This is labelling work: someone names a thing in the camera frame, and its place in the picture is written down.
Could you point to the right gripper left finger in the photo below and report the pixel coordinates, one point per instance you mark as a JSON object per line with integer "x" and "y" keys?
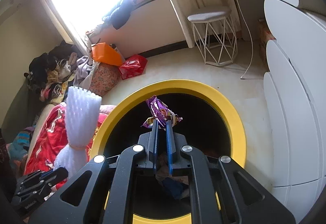
{"x": 103, "y": 190}

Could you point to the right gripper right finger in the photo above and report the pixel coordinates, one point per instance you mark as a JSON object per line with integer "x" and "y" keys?
{"x": 221, "y": 191}

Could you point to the blue wrapper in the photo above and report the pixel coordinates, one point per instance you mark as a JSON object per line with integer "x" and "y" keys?
{"x": 176, "y": 189}

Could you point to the white paper wrapper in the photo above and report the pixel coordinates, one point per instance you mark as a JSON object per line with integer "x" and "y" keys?
{"x": 163, "y": 171}

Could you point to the white foam fruit net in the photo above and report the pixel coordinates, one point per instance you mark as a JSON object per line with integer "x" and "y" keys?
{"x": 81, "y": 117}

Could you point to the purple snack wrapper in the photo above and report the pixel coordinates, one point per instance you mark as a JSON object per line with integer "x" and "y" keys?
{"x": 161, "y": 113}

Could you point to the yellow rimmed black trash bin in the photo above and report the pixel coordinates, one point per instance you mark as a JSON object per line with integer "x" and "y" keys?
{"x": 209, "y": 122}

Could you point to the colourful striped pillow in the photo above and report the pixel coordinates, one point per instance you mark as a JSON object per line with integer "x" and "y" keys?
{"x": 18, "y": 149}

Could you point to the red floral blanket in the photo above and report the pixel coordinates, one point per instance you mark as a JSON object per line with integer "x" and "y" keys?
{"x": 49, "y": 141}

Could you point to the grey headboard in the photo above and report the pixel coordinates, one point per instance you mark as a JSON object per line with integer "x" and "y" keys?
{"x": 21, "y": 113}

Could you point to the pile of clothes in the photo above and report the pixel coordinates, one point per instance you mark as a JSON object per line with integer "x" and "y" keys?
{"x": 50, "y": 74}

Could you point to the floral fabric basket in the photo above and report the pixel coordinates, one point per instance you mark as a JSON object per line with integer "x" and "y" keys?
{"x": 104, "y": 78}

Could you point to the grey white garment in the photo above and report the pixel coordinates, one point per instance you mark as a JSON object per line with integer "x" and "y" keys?
{"x": 85, "y": 70}

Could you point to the white petal shaped chair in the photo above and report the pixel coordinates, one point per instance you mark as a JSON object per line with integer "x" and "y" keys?
{"x": 294, "y": 90}

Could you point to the red plastic bag on floor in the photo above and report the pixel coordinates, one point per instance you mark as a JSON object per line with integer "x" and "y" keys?
{"x": 133, "y": 66}

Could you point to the orange shopping bag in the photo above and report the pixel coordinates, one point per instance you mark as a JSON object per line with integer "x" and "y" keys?
{"x": 104, "y": 53}

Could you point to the dark jacket on sill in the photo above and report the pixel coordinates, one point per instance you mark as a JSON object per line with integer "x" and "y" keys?
{"x": 119, "y": 14}

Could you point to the cream curtain left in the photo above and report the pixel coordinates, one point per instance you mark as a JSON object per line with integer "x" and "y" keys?
{"x": 67, "y": 19}

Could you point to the white wire frame stool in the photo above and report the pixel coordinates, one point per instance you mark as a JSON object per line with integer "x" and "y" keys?
{"x": 214, "y": 35}

